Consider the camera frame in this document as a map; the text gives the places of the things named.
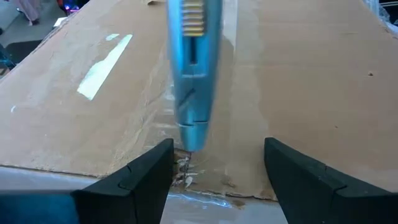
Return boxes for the clear bubble wrap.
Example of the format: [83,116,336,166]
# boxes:
[362,0,398,37]

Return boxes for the grey utility knife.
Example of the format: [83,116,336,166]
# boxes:
[166,0,223,156]

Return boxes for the brown taped cardboard box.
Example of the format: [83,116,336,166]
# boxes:
[0,0,398,202]

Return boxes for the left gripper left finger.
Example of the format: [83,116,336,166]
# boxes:
[0,138,175,224]

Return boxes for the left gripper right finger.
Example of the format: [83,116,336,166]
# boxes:
[263,137,398,224]

